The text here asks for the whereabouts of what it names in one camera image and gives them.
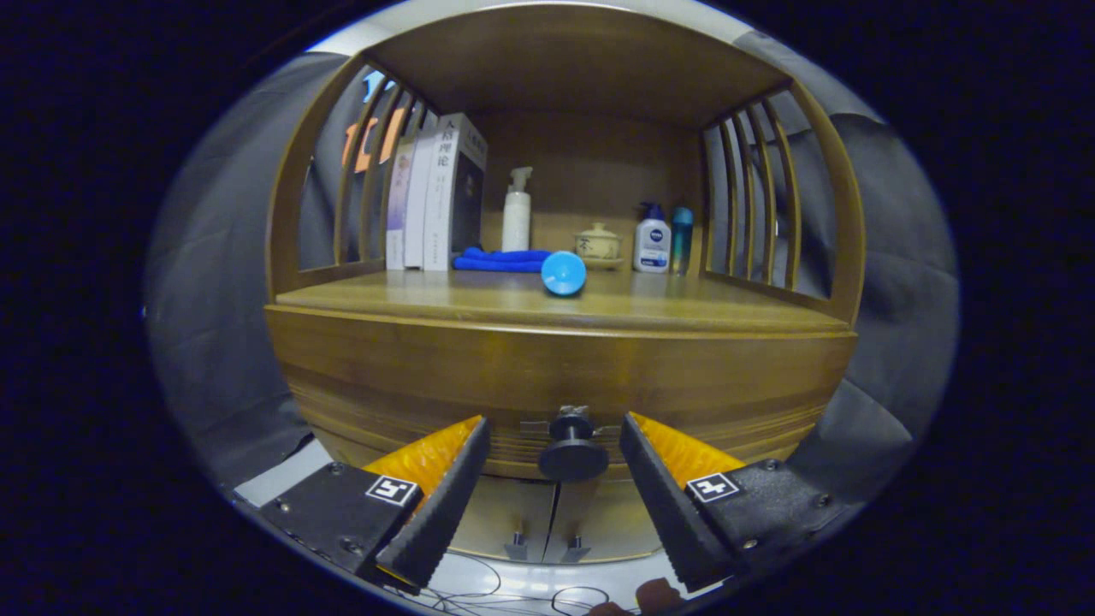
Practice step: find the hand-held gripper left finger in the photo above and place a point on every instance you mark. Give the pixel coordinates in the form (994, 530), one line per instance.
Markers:
(445, 505)

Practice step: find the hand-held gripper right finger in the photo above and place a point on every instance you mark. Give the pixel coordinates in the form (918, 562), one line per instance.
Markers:
(667, 505)

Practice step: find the black drawer knob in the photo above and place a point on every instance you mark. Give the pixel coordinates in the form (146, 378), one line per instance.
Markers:
(571, 458)

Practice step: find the wooden drawer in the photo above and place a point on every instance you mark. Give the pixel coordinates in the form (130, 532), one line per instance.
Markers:
(513, 368)

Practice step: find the blue and white tube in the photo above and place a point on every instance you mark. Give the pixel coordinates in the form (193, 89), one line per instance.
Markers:
(564, 274)

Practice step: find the wooden cabinet door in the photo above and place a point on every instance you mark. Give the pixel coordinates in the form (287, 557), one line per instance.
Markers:
(603, 518)
(500, 518)

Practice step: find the wooden countertop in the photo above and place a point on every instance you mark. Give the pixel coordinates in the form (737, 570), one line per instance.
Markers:
(684, 299)

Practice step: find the wooden cabinet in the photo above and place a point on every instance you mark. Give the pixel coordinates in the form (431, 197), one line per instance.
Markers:
(590, 154)

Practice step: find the blue folded cloth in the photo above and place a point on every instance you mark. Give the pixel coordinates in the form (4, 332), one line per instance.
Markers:
(496, 259)

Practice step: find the white lotion bottle blue cap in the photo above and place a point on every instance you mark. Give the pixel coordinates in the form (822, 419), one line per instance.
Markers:
(653, 244)

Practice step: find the teal slim bottle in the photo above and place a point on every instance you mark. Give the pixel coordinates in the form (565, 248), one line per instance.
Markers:
(682, 239)

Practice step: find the ceramic lidded teacup with saucer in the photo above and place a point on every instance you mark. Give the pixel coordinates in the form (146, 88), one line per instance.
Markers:
(597, 245)

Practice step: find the white pump bottle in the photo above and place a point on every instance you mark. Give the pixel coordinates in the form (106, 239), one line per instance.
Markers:
(516, 222)

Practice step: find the pale purple book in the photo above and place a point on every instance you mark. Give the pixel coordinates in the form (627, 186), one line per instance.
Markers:
(399, 205)

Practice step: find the white book with portrait cover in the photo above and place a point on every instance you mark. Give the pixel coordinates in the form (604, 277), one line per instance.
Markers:
(458, 188)

